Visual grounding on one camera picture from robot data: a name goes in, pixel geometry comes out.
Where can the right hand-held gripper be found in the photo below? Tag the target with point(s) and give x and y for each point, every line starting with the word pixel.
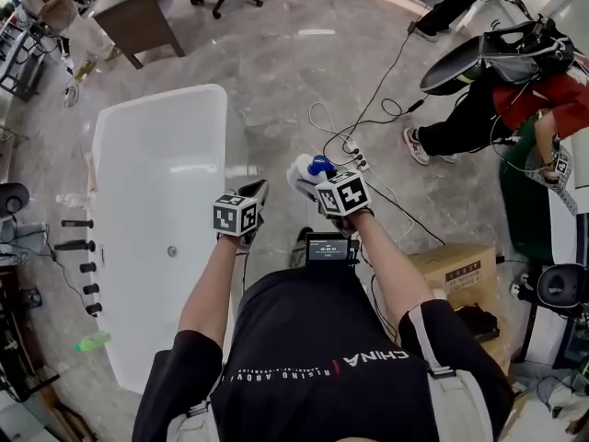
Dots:
pixel 345 196

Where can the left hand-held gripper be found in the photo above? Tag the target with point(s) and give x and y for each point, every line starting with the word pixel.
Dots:
pixel 234 217

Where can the white bottle with blue cap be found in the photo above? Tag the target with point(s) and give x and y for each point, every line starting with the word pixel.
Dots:
pixel 301 166

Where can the white bathtub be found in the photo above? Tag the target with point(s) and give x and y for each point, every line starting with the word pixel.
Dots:
pixel 147 210

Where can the person's right forearm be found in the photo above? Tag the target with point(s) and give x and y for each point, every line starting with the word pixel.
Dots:
pixel 391 279

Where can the person's left forearm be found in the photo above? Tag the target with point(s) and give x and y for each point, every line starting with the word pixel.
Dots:
pixel 207 288

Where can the white power strip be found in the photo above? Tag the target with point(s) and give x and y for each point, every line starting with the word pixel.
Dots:
pixel 358 155

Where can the person's black shoe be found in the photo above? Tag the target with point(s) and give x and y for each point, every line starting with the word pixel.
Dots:
pixel 304 236

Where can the black chest monitor screen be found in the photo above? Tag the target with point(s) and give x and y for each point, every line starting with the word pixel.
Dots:
pixel 329 249

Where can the person's olive trouser leg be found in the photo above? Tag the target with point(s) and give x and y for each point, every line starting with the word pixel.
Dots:
pixel 299 256

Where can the large cardboard box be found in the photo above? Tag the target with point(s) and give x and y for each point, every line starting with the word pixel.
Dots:
pixel 442 265

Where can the person's black printed shirt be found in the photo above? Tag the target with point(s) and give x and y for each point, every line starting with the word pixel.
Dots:
pixel 322 352

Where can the black faucet knob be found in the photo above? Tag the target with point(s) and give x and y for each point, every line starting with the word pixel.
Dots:
pixel 88 267
pixel 94 309
pixel 91 289

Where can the clear plastic bottle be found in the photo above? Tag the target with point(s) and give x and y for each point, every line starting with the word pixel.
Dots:
pixel 71 201

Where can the dark green freestanding tub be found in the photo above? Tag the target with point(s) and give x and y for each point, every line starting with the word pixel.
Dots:
pixel 520 228

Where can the black bag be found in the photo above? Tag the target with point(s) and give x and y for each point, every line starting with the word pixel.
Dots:
pixel 476 322

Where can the wooden vanity cabinet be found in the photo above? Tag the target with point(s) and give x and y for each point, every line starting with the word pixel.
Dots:
pixel 138 21

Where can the green plastic bottle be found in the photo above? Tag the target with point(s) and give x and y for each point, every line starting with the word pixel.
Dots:
pixel 94 341

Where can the perforated metal tray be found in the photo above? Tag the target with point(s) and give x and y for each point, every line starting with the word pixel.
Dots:
pixel 567 201

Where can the black metal stool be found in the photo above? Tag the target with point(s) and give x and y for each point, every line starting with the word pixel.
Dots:
pixel 20 72

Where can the dark cluttered shelf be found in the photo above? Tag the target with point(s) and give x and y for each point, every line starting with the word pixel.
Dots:
pixel 18 339

